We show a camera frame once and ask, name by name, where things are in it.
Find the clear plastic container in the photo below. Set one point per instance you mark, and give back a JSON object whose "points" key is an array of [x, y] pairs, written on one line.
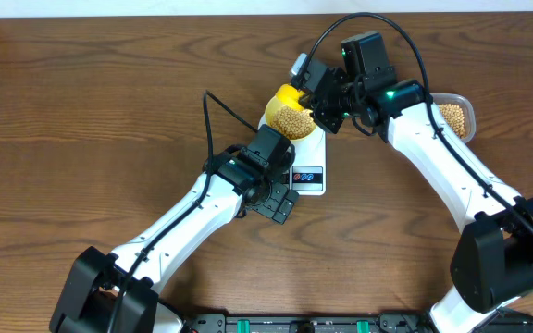
{"points": [[456, 99]]}

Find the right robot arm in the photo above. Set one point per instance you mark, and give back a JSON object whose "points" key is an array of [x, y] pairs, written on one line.
{"points": [[492, 265]]}

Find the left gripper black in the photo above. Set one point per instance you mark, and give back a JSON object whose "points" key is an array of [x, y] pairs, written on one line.
{"points": [[279, 196]]}

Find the white digital kitchen scale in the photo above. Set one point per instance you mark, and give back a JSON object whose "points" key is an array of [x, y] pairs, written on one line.
{"points": [[308, 173]]}

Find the yellow measuring scoop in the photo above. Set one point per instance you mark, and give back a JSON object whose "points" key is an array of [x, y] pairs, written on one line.
{"points": [[288, 96]]}

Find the soybeans pile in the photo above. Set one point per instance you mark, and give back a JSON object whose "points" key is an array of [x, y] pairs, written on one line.
{"points": [[454, 116]]}

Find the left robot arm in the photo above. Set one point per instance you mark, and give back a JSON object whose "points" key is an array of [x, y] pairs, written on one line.
{"points": [[119, 291]]}

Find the yellow bowl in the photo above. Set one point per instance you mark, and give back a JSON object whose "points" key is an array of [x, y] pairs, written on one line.
{"points": [[270, 111]]}

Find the soybeans in yellow bowl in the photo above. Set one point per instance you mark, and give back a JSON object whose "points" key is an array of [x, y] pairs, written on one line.
{"points": [[293, 124]]}

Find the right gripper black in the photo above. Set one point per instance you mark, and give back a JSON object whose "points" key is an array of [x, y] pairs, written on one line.
{"points": [[320, 114]]}

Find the black mounting rail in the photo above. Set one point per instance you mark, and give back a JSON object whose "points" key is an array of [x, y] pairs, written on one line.
{"points": [[371, 323]]}

